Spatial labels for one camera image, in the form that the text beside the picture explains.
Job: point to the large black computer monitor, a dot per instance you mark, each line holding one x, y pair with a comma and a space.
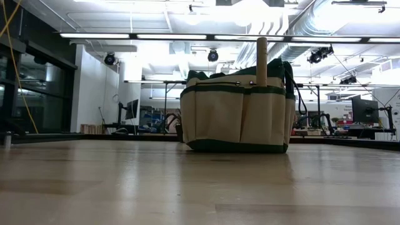
364, 109

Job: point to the narrow steel garden trowel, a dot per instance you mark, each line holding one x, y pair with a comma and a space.
262, 62

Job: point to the long LED light bar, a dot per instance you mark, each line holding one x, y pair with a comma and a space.
172, 36

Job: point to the background rig frame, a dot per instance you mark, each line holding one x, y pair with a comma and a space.
175, 82

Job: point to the silver ventilation duct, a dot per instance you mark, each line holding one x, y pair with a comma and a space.
293, 53

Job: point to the small black computer monitor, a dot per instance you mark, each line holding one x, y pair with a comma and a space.
132, 109

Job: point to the small grey post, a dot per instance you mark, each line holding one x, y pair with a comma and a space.
7, 140

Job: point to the black ceiling track light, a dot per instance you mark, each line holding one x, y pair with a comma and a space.
318, 55

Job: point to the wooden slat crate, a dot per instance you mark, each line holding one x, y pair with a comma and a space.
92, 129

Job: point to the black round hanging spotlight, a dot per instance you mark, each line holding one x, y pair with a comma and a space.
213, 55
109, 58

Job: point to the beige green gardening bag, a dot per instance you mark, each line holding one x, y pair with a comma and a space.
218, 118

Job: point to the potted succulent plant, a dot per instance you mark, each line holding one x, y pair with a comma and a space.
178, 134

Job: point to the small black ceiling light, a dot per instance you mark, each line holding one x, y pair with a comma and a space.
348, 80

